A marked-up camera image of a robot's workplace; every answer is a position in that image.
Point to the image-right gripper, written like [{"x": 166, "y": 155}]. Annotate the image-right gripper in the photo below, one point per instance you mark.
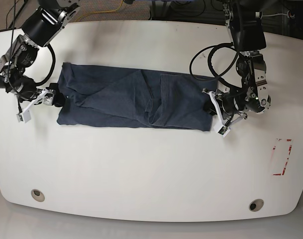
[{"x": 218, "y": 105}]

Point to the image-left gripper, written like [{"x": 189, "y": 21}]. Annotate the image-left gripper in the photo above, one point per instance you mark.
[{"x": 48, "y": 96}]

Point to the dark blue t-shirt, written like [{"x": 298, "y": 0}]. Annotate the dark blue t-shirt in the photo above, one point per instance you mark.
[{"x": 102, "y": 96}]

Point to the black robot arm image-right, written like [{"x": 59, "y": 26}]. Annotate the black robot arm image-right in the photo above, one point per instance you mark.
[{"x": 245, "y": 78}]

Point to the black robot arm image-left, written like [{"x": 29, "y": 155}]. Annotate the black robot arm image-left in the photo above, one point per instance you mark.
[{"x": 39, "y": 29}]

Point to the red tape rectangle marking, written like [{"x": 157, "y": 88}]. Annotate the red tape rectangle marking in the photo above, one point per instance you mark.
[{"x": 280, "y": 156}]

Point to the black tripod stand leg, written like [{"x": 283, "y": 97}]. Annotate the black tripod stand leg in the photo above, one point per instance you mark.
[{"x": 17, "y": 13}]

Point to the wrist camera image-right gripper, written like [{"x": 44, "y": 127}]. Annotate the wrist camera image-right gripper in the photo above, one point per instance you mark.
[{"x": 221, "y": 129}]

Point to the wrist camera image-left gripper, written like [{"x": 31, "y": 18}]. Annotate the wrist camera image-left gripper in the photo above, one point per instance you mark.
[{"x": 24, "y": 116}]

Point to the left table cable grommet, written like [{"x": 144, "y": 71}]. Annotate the left table cable grommet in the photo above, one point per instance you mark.
[{"x": 37, "y": 195}]

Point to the table cable grommet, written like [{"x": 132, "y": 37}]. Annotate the table cable grommet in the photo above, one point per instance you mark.
[
  {"x": 37, "y": 195},
  {"x": 256, "y": 205}
]

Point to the right table cable grommet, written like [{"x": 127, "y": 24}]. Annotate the right table cable grommet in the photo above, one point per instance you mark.
[{"x": 256, "y": 205}]

